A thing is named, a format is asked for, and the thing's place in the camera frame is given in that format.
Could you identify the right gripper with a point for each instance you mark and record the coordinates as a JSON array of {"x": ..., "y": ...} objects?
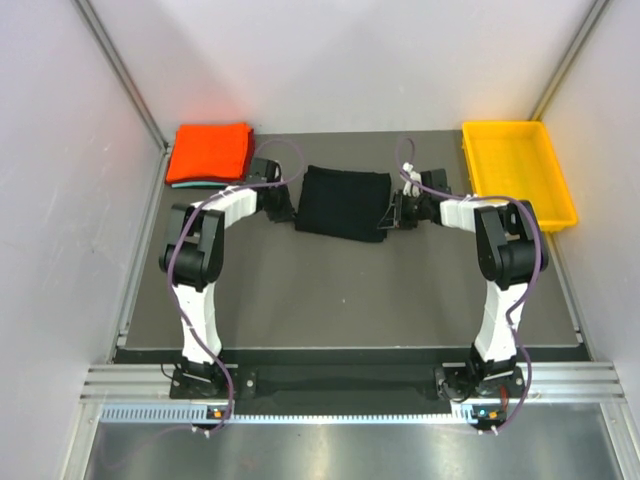
[{"x": 395, "y": 213}]

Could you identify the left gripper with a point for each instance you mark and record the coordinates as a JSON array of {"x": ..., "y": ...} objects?
[{"x": 286, "y": 213}]

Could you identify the black t-shirt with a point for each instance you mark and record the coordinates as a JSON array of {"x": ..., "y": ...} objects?
[{"x": 343, "y": 204}]

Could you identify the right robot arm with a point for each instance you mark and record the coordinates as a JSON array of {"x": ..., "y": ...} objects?
[{"x": 511, "y": 255}]

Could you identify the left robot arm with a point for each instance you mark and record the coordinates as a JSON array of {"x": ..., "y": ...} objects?
[{"x": 192, "y": 259}]

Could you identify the red folded t-shirt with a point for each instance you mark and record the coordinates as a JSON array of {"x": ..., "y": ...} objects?
[{"x": 250, "y": 150}]

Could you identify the orange folded t-shirt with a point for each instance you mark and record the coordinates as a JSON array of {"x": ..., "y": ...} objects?
[{"x": 208, "y": 152}]

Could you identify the teal folded t-shirt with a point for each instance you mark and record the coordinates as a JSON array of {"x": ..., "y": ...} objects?
[{"x": 199, "y": 185}]

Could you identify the yellow plastic tray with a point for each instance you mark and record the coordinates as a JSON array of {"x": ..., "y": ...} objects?
[{"x": 517, "y": 159}]

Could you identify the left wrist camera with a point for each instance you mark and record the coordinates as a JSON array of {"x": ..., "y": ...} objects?
[{"x": 262, "y": 170}]

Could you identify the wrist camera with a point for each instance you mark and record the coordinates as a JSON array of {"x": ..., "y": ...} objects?
[
  {"x": 262, "y": 170},
  {"x": 415, "y": 181}
]

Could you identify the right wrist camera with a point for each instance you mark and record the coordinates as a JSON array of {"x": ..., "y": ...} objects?
[{"x": 415, "y": 181}]

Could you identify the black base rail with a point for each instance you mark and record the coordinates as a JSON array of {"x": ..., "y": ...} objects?
[{"x": 360, "y": 389}]

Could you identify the left aluminium frame post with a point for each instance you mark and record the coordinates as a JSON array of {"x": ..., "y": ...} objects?
[{"x": 108, "y": 48}]

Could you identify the aluminium frame post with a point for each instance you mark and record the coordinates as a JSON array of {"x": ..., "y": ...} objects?
[
  {"x": 586, "y": 28},
  {"x": 108, "y": 48}
]

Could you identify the grey slotted cable duct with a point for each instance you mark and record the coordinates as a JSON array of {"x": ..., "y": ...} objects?
[{"x": 209, "y": 415}]

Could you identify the right aluminium frame post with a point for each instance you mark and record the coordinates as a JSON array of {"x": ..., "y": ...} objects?
[{"x": 586, "y": 28}]

